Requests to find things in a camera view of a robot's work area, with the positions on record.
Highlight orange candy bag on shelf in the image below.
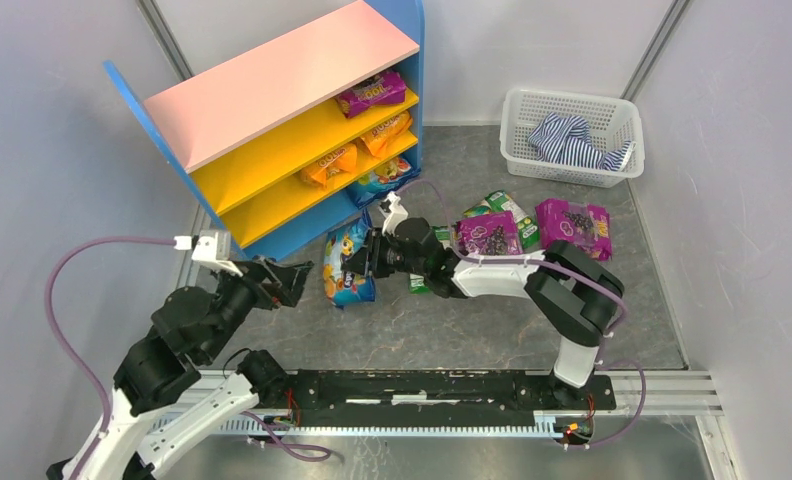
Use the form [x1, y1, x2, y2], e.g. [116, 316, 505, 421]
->
[358, 111, 413, 157]

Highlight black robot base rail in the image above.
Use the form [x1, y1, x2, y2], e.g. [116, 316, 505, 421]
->
[257, 370, 617, 428]

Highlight green candy bag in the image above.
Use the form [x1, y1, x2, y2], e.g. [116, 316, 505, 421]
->
[409, 226, 451, 294]
[463, 190, 540, 250]

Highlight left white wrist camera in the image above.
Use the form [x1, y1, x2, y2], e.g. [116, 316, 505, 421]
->
[173, 229, 243, 277]

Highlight blue candy bag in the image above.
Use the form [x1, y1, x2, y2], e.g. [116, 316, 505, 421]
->
[346, 156, 421, 208]
[321, 210, 377, 310]

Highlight green candy bag left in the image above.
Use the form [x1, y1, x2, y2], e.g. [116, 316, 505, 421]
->
[409, 226, 451, 294]

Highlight purple candy bag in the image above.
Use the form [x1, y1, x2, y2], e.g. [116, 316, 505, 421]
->
[535, 198, 613, 261]
[455, 211, 523, 256]
[335, 70, 407, 119]

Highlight blue white striped cloth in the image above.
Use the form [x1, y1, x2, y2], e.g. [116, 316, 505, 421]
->
[527, 113, 637, 172]

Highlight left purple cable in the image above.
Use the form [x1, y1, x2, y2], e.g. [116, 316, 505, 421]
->
[44, 236, 332, 480]

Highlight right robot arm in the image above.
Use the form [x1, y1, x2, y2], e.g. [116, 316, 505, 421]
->
[340, 218, 627, 388]

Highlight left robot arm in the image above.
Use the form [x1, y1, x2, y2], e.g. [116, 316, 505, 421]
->
[46, 258, 314, 479]

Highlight white plastic basket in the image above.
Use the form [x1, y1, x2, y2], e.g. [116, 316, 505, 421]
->
[500, 89, 645, 188]

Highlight purple cable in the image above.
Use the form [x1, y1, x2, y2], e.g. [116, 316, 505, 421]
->
[395, 178, 648, 450]
[44, 236, 332, 480]

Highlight green candy bag right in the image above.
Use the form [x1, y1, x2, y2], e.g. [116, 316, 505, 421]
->
[463, 190, 540, 250]

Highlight blue pink yellow shelf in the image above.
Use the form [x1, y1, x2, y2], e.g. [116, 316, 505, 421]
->
[104, 1, 425, 259]

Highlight orange candy bag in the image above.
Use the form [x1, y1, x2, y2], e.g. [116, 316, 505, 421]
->
[358, 111, 413, 157]
[298, 142, 358, 188]

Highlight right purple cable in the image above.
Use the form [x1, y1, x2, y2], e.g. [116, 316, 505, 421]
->
[395, 178, 648, 450]

